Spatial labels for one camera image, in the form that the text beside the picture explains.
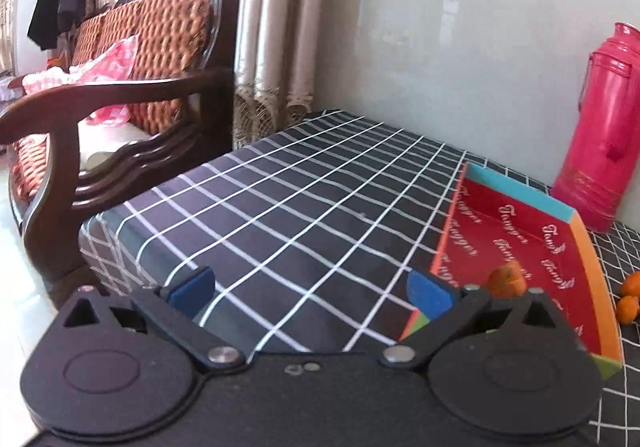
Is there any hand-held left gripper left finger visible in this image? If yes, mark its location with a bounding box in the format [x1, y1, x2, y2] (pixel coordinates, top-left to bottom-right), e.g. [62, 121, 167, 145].
[60, 267, 248, 373]

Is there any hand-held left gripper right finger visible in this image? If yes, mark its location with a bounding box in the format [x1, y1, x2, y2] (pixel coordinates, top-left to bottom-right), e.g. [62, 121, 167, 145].
[380, 271, 568, 373]

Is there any red cardboard box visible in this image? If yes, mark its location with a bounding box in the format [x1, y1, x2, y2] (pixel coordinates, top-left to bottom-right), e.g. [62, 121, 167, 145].
[400, 162, 623, 380]

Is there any black white checked tablecloth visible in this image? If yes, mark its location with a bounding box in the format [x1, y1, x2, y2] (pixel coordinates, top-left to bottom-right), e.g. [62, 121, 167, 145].
[77, 109, 640, 428]

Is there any pink checked cloth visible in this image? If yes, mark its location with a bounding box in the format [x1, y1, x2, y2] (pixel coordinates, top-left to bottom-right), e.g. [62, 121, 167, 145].
[70, 34, 141, 126]
[22, 68, 76, 95]

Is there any pink thermos flask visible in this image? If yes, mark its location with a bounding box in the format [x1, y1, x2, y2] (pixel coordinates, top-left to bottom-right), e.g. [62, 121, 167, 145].
[550, 22, 640, 234]

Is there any wooden sofa with orange cushions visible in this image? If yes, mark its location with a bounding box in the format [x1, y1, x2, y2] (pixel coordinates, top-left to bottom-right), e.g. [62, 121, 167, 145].
[0, 0, 246, 313]

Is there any beige curtain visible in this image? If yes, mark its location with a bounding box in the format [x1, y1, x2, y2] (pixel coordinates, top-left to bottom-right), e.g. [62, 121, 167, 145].
[232, 0, 371, 148]

